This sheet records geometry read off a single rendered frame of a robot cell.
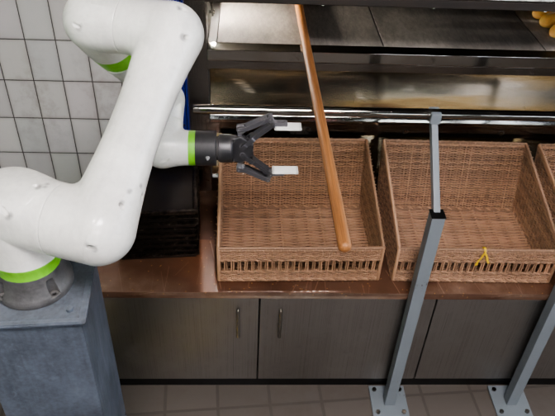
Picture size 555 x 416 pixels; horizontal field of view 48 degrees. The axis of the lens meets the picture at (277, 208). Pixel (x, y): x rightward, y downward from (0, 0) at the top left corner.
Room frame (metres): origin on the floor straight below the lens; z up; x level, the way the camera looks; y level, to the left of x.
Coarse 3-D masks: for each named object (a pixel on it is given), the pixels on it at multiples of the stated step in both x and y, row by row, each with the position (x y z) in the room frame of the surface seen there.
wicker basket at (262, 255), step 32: (288, 160) 1.93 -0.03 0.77; (320, 160) 1.94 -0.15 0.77; (352, 160) 1.95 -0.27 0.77; (224, 192) 1.88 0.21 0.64; (256, 192) 1.89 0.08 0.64; (288, 192) 1.90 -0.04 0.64; (320, 192) 1.91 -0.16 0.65; (352, 192) 1.92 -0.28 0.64; (224, 224) 1.76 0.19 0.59; (256, 224) 1.77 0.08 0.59; (288, 224) 1.78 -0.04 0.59; (320, 224) 1.79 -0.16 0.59; (352, 224) 1.80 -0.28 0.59; (224, 256) 1.48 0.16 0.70; (256, 256) 1.49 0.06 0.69; (288, 256) 1.49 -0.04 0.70; (320, 256) 1.50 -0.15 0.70; (352, 256) 1.51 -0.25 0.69
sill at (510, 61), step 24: (216, 48) 1.98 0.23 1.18; (240, 48) 1.99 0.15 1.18; (264, 48) 2.00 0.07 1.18; (288, 48) 2.01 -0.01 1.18; (312, 48) 2.02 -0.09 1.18; (336, 48) 2.03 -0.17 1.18; (360, 48) 2.04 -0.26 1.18; (384, 48) 2.05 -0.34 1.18; (408, 48) 2.06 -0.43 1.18; (432, 48) 2.07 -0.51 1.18
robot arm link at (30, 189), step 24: (0, 168) 0.89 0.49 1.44; (24, 168) 0.89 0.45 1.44; (0, 192) 0.82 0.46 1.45; (24, 192) 0.82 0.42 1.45; (48, 192) 0.82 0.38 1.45; (0, 216) 0.78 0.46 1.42; (24, 216) 0.78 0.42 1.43; (0, 240) 0.78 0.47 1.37; (24, 240) 0.77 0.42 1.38; (0, 264) 0.79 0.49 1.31; (24, 264) 0.79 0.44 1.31; (48, 264) 0.81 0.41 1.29
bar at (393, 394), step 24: (432, 120) 1.63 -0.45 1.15; (528, 120) 1.66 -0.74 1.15; (552, 120) 1.66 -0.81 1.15; (432, 144) 1.59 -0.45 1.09; (432, 168) 1.54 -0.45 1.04; (432, 192) 1.49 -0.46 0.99; (432, 216) 1.42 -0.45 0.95; (432, 240) 1.41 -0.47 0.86; (432, 264) 1.42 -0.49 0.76; (408, 312) 1.41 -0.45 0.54; (552, 312) 1.44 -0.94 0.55; (408, 336) 1.42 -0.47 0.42; (528, 360) 1.44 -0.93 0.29; (384, 408) 1.40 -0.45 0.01; (504, 408) 1.43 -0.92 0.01; (528, 408) 1.44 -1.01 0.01
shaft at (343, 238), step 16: (304, 16) 2.24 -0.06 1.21; (304, 32) 2.08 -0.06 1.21; (304, 48) 1.96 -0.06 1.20; (320, 96) 1.65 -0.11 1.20; (320, 112) 1.54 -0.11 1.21; (320, 128) 1.46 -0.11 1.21; (320, 144) 1.39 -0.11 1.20; (336, 176) 1.25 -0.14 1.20; (336, 192) 1.18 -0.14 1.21; (336, 208) 1.12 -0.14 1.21; (336, 224) 1.07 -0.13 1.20
